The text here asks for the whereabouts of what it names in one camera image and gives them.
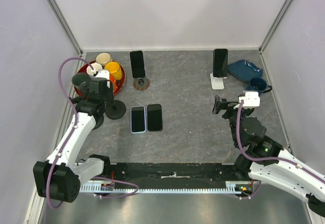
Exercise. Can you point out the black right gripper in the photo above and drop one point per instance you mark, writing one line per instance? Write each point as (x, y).
(219, 103)

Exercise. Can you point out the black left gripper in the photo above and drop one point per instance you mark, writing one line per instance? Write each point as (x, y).
(110, 93)

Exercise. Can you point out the black round-base phone stand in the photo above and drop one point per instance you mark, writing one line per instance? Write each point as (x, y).
(76, 99)

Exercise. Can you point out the light blue cased phone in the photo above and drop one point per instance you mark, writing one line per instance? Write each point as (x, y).
(138, 119)

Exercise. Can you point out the black phone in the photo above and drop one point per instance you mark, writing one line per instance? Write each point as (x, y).
(137, 64)
(220, 63)
(154, 118)

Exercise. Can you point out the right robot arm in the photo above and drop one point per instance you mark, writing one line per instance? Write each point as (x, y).
(265, 160)

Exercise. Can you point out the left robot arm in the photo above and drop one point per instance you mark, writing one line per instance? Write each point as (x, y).
(58, 178)

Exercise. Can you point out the white phone stand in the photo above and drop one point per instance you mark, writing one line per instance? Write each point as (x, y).
(216, 83)

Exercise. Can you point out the round wooden phone stand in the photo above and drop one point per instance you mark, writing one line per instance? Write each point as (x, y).
(141, 83)

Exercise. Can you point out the black phone on white stand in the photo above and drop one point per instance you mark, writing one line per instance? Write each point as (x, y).
(220, 63)

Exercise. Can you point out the orange mug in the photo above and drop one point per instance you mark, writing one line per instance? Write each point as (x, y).
(117, 84)

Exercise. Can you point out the dark green mug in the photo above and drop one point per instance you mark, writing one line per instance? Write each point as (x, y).
(81, 81)

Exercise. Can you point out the yellow mug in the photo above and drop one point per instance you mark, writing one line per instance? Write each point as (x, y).
(114, 69)

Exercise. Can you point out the cream beige mug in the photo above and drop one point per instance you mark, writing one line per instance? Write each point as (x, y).
(103, 59)

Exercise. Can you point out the blue shell-shaped plate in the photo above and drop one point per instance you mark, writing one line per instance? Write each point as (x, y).
(244, 70)

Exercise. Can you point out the dark blue ceramic mug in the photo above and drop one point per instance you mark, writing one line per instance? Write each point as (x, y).
(259, 85)

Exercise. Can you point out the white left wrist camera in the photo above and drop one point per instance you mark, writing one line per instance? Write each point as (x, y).
(103, 74)

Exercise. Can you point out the white mug blue handle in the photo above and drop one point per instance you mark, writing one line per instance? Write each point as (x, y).
(93, 69)

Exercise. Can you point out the light blue cable duct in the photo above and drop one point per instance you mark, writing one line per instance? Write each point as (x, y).
(100, 187)

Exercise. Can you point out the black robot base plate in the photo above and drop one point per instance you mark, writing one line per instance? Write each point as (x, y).
(172, 175)

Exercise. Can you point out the aluminium corner frame post left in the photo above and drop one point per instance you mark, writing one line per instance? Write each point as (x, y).
(65, 26)

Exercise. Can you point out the aluminium corner frame post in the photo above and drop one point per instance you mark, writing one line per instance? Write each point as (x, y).
(277, 21)
(65, 26)

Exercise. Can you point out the aluminium corner frame post right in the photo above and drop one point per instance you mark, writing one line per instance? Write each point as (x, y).
(277, 21)

